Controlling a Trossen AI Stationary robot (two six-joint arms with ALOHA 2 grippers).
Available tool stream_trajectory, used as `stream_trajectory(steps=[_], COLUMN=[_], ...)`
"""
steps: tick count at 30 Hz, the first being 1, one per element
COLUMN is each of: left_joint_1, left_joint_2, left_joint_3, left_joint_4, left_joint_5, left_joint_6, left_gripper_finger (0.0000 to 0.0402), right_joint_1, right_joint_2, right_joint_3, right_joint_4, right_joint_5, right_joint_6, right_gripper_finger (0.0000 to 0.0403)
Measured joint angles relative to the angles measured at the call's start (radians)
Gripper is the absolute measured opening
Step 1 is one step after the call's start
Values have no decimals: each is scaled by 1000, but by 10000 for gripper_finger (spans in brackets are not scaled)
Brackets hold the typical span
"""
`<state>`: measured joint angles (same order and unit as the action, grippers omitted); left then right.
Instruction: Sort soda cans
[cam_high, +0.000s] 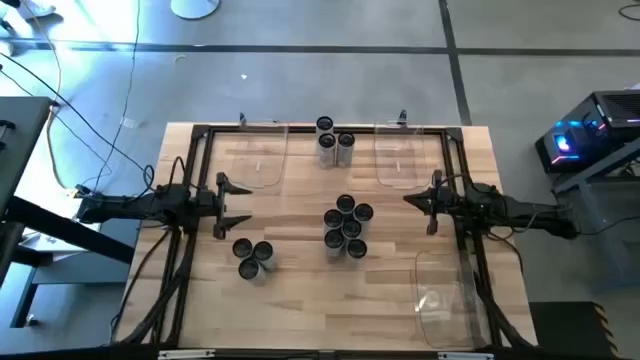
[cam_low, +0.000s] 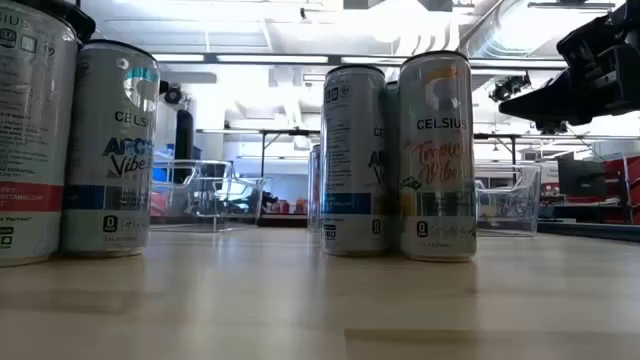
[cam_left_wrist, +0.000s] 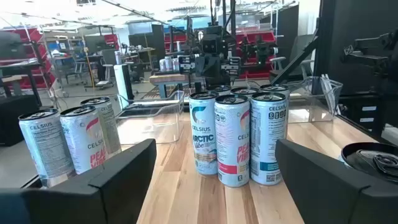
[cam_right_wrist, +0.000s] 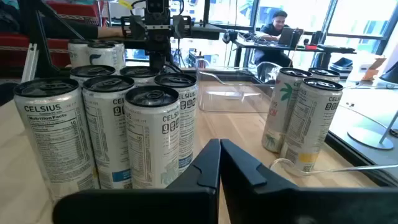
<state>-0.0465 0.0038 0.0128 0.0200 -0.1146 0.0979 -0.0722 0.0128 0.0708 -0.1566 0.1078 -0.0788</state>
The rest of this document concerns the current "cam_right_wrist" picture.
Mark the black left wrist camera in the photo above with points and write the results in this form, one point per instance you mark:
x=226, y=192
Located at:
x=155, y=6

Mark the group of white Celsius cans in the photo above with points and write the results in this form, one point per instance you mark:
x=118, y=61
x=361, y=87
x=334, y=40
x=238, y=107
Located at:
x=49, y=67

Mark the silver aluminium bracket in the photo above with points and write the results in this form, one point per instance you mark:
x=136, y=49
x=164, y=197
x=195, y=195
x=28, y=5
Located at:
x=30, y=65

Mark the grey chair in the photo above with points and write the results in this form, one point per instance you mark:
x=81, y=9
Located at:
x=267, y=71

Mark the person's forearm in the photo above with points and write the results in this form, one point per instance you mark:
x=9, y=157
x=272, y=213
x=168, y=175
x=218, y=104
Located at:
x=71, y=29

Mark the grey laptop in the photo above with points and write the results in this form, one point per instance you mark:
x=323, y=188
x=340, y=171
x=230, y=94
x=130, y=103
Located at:
x=287, y=36

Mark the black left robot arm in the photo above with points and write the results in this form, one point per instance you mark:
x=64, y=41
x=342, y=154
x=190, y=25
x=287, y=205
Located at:
x=158, y=62

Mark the Arctic Vibe Celsius can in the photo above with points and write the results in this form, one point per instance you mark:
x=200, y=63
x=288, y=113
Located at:
x=105, y=140
x=91, y=71
x=101, y=56
x=188, y=124

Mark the clear plastic bin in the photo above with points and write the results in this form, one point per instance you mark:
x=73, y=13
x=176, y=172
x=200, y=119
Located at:
x=342, y=170
x=233, y=99

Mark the black office desk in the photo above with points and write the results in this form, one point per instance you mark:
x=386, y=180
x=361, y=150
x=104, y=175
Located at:
x=329, y=49

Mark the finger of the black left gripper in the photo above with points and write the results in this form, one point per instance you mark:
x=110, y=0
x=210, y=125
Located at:
x=164, y=43
x=154, y=43

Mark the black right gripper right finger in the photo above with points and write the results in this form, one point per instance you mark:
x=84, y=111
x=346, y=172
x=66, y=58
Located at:
x=295, y=208

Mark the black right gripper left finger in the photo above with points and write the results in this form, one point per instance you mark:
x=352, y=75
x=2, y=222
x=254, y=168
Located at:
x=149, y=208

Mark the orange cardboard stand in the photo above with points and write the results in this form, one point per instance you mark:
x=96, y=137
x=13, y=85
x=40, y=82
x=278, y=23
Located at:
x=371, y=74

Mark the yellow tag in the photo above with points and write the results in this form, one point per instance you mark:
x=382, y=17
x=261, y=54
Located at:
x=126, y=4

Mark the dark grey desk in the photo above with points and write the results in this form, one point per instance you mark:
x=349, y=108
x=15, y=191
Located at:
x=208, y=31

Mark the person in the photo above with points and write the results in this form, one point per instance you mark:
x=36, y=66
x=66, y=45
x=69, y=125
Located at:
x=273, y=29

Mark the red patterned sofa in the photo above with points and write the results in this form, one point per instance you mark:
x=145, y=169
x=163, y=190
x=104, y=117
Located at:
x=12, y=42

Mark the person's hand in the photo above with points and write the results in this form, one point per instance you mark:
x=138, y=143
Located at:
x=110, y=32

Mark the blue tray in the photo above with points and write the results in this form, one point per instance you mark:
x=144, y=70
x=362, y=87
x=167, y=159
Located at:
x=342, y=63

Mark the white round pedestal base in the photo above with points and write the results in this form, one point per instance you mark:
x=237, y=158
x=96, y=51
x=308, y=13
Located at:
x=370, y=140

